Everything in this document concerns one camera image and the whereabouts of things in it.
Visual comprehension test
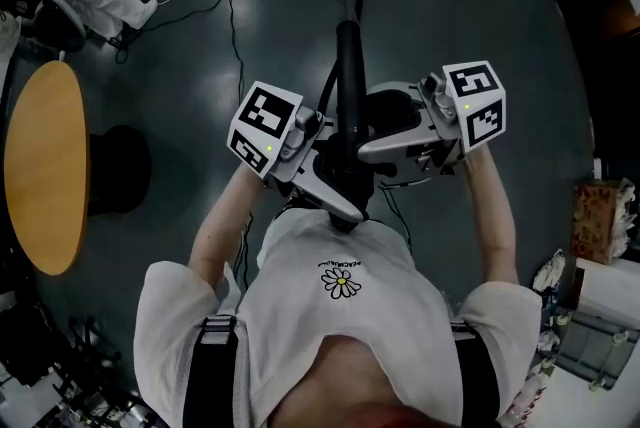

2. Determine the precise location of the person's left forearm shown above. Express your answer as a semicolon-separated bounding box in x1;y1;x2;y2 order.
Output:
188;160;269;290

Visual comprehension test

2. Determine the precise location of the black floor cable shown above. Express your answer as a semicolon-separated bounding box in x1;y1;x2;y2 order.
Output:
219;0;247;92

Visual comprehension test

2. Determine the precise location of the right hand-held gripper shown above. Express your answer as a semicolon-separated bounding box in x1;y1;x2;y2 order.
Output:
357;60;507;177

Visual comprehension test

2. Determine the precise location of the person's neck and chest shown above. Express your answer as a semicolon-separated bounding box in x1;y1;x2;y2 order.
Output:
267;333;441;428

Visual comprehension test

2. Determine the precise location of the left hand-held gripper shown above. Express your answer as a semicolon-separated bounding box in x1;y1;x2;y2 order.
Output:
227;80;365;223

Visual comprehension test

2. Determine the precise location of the black metal frame rack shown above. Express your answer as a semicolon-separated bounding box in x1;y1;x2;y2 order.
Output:
0;305;151;428

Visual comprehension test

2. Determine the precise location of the white flower print t-shirt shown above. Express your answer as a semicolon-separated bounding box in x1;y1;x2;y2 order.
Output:
133;208;544;428

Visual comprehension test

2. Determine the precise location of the grey plastic crate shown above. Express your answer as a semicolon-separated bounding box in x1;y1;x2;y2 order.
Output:
553;310;637;391

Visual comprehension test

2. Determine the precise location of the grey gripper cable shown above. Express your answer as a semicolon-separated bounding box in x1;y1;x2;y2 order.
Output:
378;176;434;262

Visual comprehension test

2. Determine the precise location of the black vacuum cleaner hose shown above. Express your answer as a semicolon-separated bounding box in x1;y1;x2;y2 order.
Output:
317;0;375;233

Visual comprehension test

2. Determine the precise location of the black grey shoulder strap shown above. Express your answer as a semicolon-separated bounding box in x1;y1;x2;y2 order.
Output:
183;315;241;428
449;323;501;428

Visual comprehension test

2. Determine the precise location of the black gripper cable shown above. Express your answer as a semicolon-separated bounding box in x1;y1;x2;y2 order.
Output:
234;210;256;297

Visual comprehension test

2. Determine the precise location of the person's right forearm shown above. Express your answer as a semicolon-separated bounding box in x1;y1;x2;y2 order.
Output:
462;150;521;287

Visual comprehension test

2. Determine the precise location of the brown patterned cardboard box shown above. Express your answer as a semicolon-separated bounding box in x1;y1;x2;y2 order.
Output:
571;182;632;266

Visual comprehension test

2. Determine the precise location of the round wooden table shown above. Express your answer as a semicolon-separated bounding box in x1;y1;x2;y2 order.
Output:
3;59;153;277

